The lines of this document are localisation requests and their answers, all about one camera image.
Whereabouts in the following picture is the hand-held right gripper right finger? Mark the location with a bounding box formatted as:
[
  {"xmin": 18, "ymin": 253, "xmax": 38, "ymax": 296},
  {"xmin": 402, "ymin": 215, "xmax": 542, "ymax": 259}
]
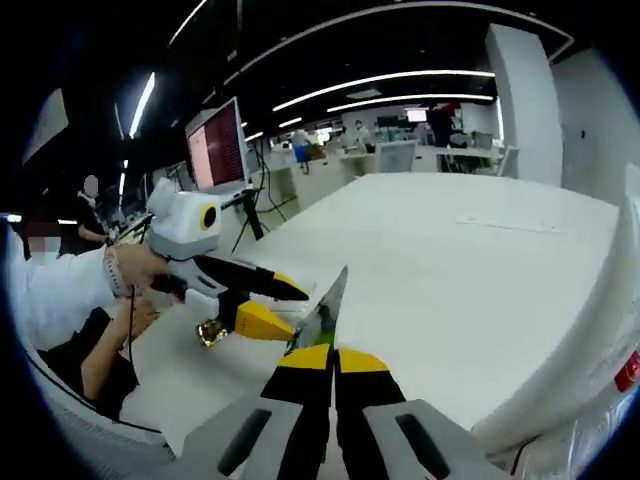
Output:
[{"xmin": 333, "ymin": 347, "xmax": 502, "ymax": 480}]

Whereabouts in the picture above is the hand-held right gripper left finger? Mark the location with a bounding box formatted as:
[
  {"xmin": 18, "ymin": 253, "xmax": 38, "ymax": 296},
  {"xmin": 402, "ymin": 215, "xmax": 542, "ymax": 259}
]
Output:
[{"xmin": 174, "ymin": 344, "xmax": 334, "ymax": 480}]

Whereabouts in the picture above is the gold foil skincare sachet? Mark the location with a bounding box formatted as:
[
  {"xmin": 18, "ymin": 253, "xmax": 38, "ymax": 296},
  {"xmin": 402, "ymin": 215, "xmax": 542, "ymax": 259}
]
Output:
[{"xmin": 193, "ymin": 319, "xmax": 232, "ymax": 350}]

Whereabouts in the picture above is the green foil skincare sachet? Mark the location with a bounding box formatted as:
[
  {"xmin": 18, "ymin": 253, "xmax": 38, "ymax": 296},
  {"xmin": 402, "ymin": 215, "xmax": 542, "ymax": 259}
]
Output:
[{"xmin": 286, "ymin": 264, "xmax": 350, "ymax": 357}]

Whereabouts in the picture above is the large white skincare tube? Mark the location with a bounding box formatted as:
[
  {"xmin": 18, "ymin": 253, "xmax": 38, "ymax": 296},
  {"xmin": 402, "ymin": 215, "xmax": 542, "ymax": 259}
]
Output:
[{"xmin": 472, "ymin": 164, "xmax": 640, "ymax": 454}]

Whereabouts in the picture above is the person's left hand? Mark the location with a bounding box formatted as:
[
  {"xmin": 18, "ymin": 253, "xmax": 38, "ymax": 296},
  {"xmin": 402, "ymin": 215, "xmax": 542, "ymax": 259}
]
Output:
[{"xmin": 115, "ymin": 243, "xmax": 174, "ymax": 297}]

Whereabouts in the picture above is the beaded wrist band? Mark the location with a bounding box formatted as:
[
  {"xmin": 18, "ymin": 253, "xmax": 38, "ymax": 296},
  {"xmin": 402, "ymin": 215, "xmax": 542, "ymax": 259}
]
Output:
[{"xmin": 101, "ymin": 246, "xmax": 127, "ymax": 300}]

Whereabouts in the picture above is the monitor with red screen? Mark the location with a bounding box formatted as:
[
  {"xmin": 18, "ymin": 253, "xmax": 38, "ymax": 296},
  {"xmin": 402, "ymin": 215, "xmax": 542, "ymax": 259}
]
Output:
[{"xmin": 183, "ymin": 95, "xmax": 251, "ymax": 192}]

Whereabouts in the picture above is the white office chair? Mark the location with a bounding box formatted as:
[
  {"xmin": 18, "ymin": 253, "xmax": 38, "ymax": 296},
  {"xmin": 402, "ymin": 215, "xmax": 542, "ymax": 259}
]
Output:
[
  {"xmin": 375, "ymin": 140, "xmax": 419, "ymax": 174},
  {"xmin": 499, "ymin": 144, "xmax": 520, "ymax": 178}
]

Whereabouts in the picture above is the black frame side desk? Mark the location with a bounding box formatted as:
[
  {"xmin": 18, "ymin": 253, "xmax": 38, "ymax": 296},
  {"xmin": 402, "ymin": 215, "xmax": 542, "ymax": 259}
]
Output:
[{"xmin": 218, "ymin": 185, "xmax": 267, "ymax": 242}]

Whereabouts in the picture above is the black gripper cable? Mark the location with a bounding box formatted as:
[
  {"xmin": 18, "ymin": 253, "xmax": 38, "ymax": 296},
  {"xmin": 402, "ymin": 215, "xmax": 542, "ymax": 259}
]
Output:
[{"xmin": 121, "ymin": 281, "xmax": 140, "ymax": 362}]

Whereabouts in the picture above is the white table cable flap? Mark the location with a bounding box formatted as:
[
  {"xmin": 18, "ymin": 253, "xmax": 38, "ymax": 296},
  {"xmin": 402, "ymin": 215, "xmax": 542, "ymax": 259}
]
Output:
[{"xmin": 453, "ymin": 211, "xmax": 565, "ymax": 235}]

